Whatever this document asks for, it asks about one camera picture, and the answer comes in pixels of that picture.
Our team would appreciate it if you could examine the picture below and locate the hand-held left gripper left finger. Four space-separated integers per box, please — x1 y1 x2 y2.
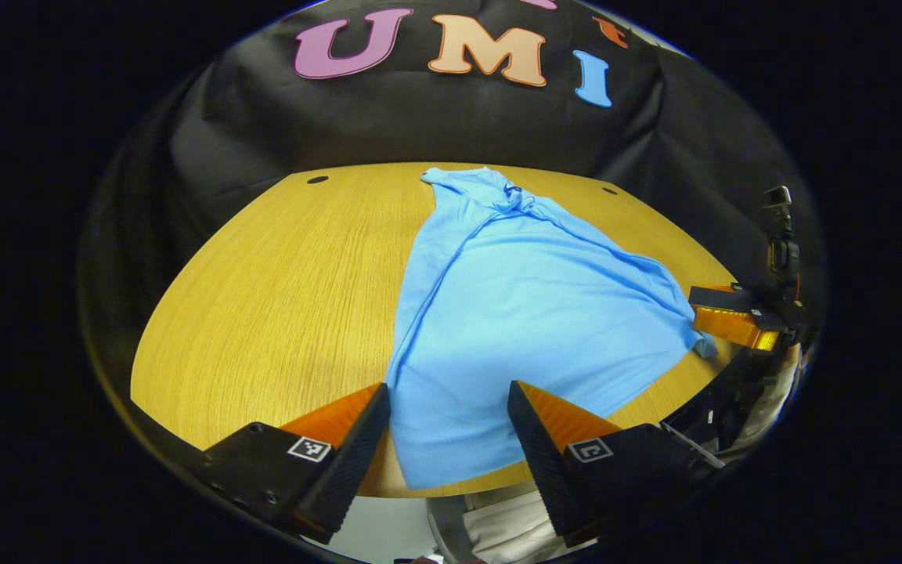
200 382 391 545

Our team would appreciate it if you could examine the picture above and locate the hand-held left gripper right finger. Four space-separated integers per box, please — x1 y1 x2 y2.
507 381 726 549

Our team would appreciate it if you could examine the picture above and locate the light blue T-shirt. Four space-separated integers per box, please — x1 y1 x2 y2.
385 166 720 490

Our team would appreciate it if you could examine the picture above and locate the black backdrop cloth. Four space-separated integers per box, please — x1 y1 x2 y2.
79 0 828 439

